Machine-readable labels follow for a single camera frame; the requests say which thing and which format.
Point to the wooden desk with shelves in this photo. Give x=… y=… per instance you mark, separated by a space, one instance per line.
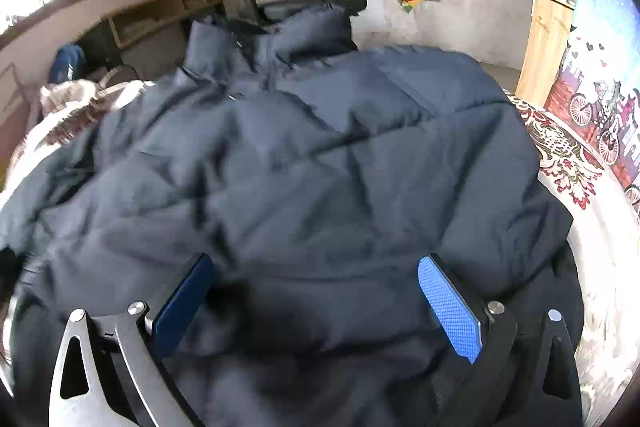
x=148 y=35

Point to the floral white red bedspread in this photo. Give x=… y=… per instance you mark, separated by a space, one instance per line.
x=585 y=216

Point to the dark navy puffer jacket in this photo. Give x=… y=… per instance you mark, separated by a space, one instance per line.
x=315 y=175

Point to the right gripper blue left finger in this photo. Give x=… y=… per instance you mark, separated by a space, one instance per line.
x=86 y=389

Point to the light wooden cabinet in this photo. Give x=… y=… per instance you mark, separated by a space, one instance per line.
x=549 y=28

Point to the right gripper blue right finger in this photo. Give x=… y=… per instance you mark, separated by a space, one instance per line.
x=508 y=384

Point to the blue dotted wardrobe curtain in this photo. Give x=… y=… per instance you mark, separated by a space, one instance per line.
x=596 y=91

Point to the blue backpack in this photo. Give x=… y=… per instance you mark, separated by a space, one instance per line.
x=68 y=65

